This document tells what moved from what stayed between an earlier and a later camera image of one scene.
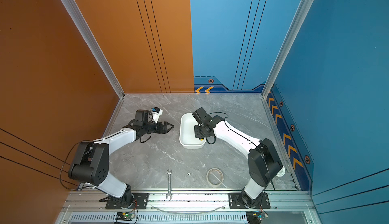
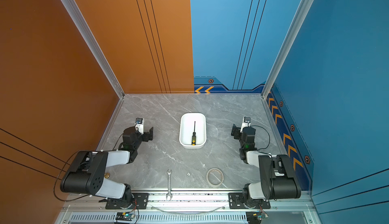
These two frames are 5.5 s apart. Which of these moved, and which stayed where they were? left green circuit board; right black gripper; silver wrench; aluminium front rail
Moved: right black gripper
Stayed: aluminium front rail; silver wrench; left green circuit board
